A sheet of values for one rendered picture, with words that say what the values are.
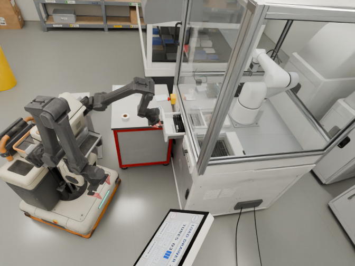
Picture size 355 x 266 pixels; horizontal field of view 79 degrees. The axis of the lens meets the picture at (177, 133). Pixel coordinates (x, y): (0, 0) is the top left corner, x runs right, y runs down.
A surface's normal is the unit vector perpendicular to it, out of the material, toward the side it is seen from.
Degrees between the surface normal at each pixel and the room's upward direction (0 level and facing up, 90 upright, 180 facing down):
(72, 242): 0
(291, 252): 0
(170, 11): 90
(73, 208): 0
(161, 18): 90
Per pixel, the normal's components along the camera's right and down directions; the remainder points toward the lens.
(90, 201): 0.11, -0.65
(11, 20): 0.23, 0.74
